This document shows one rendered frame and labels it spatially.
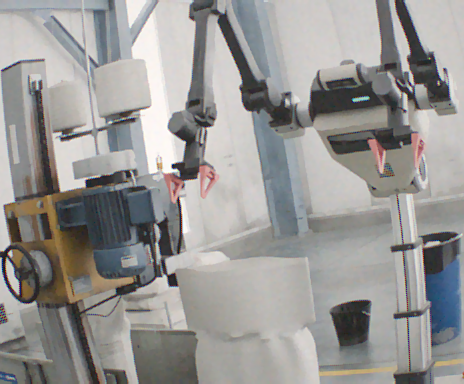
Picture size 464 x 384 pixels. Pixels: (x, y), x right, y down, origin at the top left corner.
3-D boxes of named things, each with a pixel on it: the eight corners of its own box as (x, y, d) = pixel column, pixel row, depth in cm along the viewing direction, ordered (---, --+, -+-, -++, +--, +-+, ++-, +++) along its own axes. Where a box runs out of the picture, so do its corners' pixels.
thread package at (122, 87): (164, 108, 217) (156, 54, 216) (129, 112, 203) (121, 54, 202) (122, 119, 226) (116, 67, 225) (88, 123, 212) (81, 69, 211)
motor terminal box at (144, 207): (168, 228, 206) (160, 186, 206) (160, 232, 196) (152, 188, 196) (140, 232, 208) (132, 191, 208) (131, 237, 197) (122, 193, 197)
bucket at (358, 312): (381, 332, 475) (378, 297, 474) (365, 346, 450) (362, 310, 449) (343, 335, 491) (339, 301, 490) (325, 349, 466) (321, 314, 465)
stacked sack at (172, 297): (191, 301, 535) (187, 283, 534) (153, 315, 502) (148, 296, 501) (130, 299, 576) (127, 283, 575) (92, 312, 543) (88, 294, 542)
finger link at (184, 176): (180, 195, 197) (184, 162, 201) (158, 198, 201) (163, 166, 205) (195, 204, 203) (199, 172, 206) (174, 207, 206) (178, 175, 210)
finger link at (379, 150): (393, 164, 165) (393, 128, 169) (367, 168, 169) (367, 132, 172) (403, 176, 170) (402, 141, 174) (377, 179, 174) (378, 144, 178)
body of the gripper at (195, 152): (200, 164, 198) (203, 138, 201) (169, 169, 203) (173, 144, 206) (214, 173, 203) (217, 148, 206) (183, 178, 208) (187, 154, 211)
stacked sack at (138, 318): (216, 309, 549) (212, 292, 549) (167, 332, 493) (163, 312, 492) (171, 310, 571) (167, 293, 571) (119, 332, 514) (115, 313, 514)
